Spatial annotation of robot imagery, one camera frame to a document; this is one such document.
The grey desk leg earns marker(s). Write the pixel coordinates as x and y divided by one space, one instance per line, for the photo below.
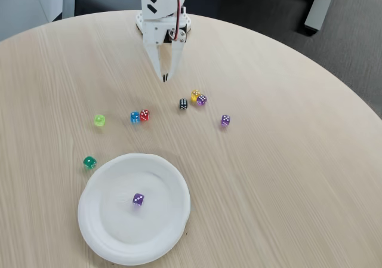
317 8

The red translucent die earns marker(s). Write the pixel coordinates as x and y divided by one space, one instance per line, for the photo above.
144 115

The black die white pips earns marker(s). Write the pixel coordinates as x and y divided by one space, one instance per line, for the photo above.
183 104

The white paper plate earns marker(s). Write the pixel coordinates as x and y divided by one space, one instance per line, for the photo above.
119 220

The light green translucent die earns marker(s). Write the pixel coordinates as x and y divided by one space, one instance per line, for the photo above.
99 120

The purple translucent die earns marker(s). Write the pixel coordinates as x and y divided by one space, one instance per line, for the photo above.
138 199
225 120
201 100

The blue translucent die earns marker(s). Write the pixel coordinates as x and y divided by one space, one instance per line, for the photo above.
135 117

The white cabinet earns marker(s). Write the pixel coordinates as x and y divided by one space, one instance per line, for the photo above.
24 5

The yellow translucent die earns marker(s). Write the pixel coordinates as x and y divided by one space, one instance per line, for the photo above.
194 93

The dark green translucent die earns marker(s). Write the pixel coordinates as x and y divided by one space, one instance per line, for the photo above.
89 162

